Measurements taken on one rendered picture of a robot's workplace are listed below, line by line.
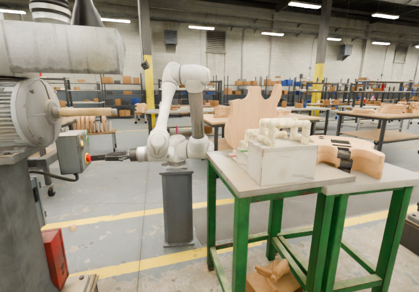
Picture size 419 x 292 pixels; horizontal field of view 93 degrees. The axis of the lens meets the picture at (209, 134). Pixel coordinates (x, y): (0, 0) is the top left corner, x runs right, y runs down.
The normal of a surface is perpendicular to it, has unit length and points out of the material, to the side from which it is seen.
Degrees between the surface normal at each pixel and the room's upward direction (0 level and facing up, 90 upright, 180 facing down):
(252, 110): 90
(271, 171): 90
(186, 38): 90
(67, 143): 90
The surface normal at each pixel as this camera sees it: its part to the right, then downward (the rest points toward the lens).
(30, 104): 0.97, -0.11
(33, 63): 0.25, 0.21
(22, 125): 0.25, 0.43
